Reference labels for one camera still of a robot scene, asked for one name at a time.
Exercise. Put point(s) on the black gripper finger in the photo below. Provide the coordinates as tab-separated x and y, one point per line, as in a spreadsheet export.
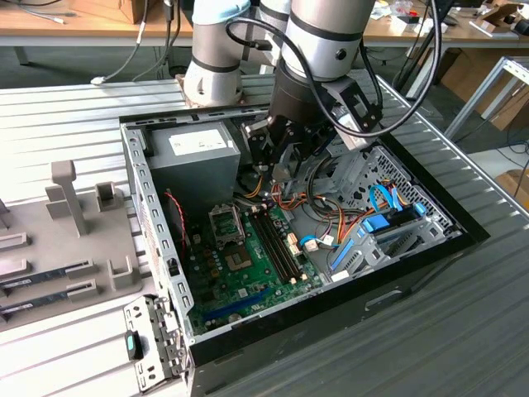
312	140
262	142

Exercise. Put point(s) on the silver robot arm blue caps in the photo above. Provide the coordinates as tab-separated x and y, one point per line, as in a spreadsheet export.
322	45

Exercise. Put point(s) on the CPU socket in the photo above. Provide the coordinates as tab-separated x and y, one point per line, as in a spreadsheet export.
237	258

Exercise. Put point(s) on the grey metal drive cage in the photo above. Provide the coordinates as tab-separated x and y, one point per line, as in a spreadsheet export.
347	165

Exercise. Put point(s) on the grey power supply unit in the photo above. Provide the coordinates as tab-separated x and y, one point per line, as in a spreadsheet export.
194	178

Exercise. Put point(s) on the perforated grey disk bay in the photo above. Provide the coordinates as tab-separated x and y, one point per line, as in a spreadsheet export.
386	163

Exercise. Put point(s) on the hard disk in blue carrier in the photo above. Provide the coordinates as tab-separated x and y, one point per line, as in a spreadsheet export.
376	224

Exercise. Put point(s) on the black RAM slot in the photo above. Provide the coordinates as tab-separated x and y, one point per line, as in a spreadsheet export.
284	248
274	248
270	248
279	248

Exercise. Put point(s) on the white box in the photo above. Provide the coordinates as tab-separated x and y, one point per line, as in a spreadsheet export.
398	25

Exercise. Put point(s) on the black tripod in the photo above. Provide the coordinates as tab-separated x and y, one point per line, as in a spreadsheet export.
413	51

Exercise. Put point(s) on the green motherboard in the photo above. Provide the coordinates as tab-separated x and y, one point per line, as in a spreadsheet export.
231	289

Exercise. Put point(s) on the blue expansion slot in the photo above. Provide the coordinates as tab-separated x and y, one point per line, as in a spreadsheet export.
239	304

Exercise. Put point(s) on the large cardboard boxes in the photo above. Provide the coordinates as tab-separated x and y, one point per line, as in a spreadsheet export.
463	78

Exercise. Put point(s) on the wooden desk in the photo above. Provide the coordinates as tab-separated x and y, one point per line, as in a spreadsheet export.
454	35
62	27

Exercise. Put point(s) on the black open PC case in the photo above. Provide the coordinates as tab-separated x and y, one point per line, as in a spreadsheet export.
330	314

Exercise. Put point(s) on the silver coin cell battery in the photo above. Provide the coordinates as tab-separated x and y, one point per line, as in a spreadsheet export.
235	317

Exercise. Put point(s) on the cardboard box on desk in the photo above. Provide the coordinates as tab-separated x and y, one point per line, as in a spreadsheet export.
124	8

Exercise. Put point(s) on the small cardboard box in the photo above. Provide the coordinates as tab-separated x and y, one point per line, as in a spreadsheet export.
512	186

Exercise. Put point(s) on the open cardboard box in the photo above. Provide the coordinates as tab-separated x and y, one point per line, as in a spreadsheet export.
496	16

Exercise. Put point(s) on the grey parts rack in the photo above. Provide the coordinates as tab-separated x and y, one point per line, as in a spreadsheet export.
62	248

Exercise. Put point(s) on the black latch blue stripe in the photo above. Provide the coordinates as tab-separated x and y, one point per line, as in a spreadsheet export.
131	345

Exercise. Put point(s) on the blue RAM stick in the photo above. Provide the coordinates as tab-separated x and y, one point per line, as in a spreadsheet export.
45	298
45	276

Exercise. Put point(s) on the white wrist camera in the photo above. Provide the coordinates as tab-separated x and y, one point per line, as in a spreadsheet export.
356	141

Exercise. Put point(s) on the black camera bracket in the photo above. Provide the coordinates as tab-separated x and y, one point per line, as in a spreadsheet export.
351	89

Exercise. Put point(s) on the blue plastic rail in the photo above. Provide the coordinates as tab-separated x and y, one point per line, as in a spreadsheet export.
343	254

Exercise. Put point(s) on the aluminium profile frame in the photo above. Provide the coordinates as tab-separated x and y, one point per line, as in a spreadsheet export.
478	99

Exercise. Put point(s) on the grey metal slot bracket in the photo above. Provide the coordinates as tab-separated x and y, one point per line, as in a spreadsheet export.
142	306

